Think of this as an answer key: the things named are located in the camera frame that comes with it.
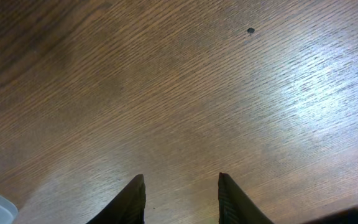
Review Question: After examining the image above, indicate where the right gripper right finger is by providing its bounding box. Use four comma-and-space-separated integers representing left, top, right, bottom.
218, 172, 273, 224

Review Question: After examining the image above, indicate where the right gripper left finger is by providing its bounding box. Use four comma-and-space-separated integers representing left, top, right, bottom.
87, 174, 146, 224

